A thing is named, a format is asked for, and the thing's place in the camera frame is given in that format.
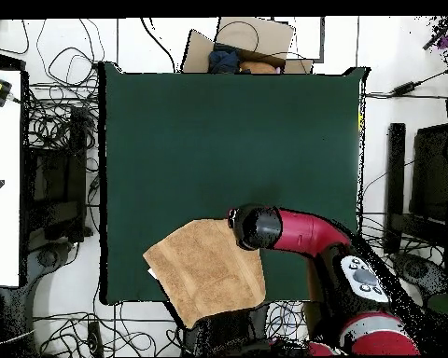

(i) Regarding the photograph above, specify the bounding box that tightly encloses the orange garment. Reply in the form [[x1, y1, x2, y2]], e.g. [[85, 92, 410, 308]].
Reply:
[[238, 61, 279, 75]]

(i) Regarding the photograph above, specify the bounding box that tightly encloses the brown cardboard box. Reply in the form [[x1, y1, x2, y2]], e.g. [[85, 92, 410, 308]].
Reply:
[[180, 16, 315, 75]]

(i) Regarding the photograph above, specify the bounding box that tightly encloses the black power adapter with cable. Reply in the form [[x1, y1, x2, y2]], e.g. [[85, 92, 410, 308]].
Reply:
[[365, 64, 448, 100]]

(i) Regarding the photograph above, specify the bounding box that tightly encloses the tan terry towel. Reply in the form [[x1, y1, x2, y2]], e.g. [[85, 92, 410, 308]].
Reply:
[[142, 218, 267, 329]]

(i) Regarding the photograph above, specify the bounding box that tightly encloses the navy blue garment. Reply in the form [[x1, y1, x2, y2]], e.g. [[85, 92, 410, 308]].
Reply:
[[207, 44, 242, 75]]

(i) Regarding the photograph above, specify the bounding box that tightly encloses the black cable tangle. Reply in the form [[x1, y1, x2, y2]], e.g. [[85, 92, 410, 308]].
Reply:
[[21, 18, 100, 150], [33, 301, 184, 357], [357, 213, 448, 269]]

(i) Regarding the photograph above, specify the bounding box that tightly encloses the black upright bar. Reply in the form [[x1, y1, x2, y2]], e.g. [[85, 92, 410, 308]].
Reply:
[[383, 122, 407, 255]]

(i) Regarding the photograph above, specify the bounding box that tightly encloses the black monitor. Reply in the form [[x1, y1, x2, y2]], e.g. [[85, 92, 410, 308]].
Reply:
[[408, 124, 448, 247]]

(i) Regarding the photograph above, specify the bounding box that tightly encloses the white side table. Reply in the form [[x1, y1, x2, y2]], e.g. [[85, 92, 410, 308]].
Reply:
[[0, 68, 23, 288]]

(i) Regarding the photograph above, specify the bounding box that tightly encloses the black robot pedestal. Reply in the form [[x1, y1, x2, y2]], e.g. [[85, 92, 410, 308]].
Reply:
[[182, 303, 272, 357]]

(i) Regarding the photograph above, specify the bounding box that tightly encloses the dark green table cloth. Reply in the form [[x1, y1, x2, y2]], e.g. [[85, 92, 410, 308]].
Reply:
[[98, 61, 369, 305]]

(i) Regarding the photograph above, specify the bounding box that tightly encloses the black power strip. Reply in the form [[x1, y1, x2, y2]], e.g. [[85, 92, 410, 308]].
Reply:
[[86, 320, 105, 357]]

